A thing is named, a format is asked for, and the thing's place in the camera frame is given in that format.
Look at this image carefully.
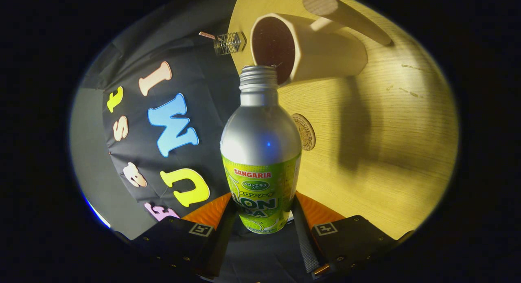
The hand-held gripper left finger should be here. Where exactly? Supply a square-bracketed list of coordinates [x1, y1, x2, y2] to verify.
[116, 192, 236, 280]

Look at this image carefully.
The black backdrop cloth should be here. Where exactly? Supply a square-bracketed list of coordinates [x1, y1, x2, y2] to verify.
[79, 0, 314, 283]

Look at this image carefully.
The wooden table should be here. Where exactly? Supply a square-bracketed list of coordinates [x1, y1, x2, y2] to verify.
[228, 0, 460, 240]

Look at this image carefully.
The silver green juice bottle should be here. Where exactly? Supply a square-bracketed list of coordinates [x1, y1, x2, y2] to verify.
[220, 65, 302, 235]

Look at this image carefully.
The metal wire holder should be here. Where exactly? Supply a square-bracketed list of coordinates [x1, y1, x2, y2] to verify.
[213, 31, 247, 56]

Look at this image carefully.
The beige cup with wooden handle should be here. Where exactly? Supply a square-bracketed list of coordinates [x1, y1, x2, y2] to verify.
[250, 0, 392, 86]

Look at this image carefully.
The round wooden coaster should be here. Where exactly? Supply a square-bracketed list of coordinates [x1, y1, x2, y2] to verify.
[291, 113, 316, 151]

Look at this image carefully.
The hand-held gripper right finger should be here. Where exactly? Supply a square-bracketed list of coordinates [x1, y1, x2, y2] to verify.
[291, 191, 414, 280]

